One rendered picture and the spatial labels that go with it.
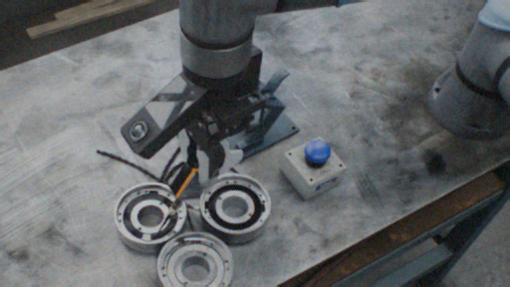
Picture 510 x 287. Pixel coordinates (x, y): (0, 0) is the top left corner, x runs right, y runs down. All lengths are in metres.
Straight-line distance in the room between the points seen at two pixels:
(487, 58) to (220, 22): 0.54
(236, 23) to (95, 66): 0.58
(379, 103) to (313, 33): 0.21
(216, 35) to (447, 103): 0.59
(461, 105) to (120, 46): 0.62
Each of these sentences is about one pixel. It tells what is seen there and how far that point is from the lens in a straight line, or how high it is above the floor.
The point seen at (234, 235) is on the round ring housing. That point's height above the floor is 0.83.
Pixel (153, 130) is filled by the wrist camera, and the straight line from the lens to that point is 0.65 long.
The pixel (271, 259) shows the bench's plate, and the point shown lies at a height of 0.80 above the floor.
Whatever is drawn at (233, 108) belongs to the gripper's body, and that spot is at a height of 1.07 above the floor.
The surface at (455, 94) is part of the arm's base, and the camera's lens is 1.07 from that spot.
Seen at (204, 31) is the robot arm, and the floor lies 1.20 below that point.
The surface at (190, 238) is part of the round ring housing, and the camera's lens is 0.84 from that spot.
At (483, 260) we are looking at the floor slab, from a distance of 1.97.
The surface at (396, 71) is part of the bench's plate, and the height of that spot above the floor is 0.80.
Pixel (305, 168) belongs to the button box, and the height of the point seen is 0.84.
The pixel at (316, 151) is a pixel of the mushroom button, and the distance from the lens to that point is 0.89.
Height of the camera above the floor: 1.56
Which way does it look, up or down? 55 degrees down
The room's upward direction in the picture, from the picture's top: 2 degrees clockwise
